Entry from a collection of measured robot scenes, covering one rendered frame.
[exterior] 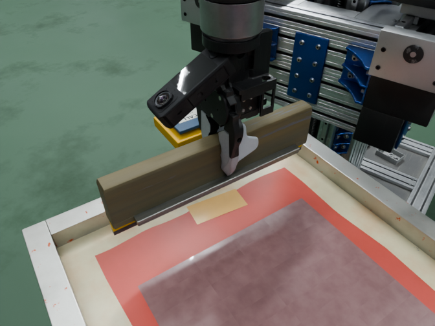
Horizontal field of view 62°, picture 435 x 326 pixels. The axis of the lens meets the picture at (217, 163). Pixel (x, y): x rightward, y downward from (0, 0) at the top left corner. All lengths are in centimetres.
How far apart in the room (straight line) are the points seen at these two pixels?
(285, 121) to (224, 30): 22
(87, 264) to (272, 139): 36
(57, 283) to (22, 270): 136
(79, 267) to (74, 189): 160
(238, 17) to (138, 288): 41
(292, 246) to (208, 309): 18
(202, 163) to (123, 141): 198
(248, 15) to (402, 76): 43
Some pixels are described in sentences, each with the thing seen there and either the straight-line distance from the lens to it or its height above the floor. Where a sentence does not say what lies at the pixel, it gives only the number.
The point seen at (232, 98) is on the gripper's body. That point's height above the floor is 123.
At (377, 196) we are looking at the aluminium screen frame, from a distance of 72.
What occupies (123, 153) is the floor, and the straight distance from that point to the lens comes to 239.
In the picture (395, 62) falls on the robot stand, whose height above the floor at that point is 116.
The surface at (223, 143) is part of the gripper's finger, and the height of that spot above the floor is 115.
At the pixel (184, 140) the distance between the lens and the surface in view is 85.
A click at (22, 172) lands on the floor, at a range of 247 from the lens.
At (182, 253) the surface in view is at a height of 95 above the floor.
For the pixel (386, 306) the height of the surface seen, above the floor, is 96.
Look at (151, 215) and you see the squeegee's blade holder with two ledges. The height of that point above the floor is 108.
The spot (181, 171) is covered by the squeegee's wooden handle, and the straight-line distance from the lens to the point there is 51.
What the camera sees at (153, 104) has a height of 123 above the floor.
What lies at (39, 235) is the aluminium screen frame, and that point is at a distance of 67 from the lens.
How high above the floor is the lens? 146
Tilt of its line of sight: 41 degrees down
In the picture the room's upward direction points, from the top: straight up
